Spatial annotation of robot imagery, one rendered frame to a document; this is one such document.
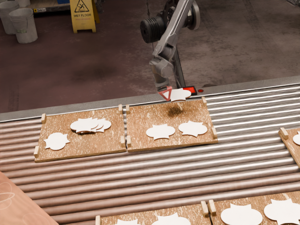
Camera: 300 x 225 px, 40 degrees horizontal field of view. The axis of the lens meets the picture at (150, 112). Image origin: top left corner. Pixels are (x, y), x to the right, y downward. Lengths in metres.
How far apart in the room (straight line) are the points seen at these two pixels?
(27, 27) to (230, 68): 2.59
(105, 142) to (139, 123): 0.20
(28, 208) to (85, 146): 0.49
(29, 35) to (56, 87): 1.33
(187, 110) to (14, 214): 0.99
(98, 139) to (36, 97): 2.41
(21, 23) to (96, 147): 3.74
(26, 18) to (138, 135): 3.73
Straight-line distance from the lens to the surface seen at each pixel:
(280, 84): 2.37
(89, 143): 1.95
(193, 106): 2.12
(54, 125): 2.12
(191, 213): 1.58
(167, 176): 1.75
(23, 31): 5.54
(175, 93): 2.02
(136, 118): 2.06
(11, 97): 4.43
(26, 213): 1.55
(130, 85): 4.23
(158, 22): 3.09
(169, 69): 1.85
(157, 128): 1.96
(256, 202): 1.63
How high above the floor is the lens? 2.11
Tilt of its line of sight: 34 degrees down
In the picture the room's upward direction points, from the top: 6 degrees counter-clockwise
